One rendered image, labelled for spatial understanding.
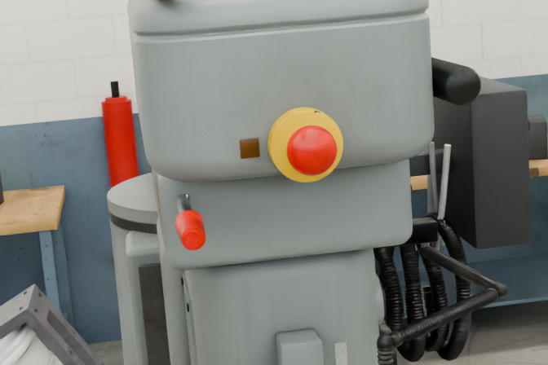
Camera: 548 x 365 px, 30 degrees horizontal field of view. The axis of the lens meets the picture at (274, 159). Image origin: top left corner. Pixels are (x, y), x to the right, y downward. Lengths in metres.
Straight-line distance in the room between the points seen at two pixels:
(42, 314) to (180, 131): 0.21
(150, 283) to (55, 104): 3.86
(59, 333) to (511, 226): 0.77
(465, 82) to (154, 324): 0.73
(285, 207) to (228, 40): 0.20
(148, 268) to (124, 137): 3.71
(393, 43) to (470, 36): 4.72
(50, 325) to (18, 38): 4.58
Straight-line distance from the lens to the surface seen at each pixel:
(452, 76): 0.91
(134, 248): 1.47
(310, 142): 0.80
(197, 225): 0.82
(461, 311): 0.97
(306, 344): 0.99
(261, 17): 0.83
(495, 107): 1.34
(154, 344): 1.51
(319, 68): 0.84
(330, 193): 0.96
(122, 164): 5.18
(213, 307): 1.03
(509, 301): 5.07
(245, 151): 0.84
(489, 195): 1.36
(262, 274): 1.01
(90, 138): 5.30
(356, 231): 0.98
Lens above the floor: 1.91
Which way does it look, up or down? 11 degrees down
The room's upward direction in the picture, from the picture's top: 4 degrees counter-clockwise
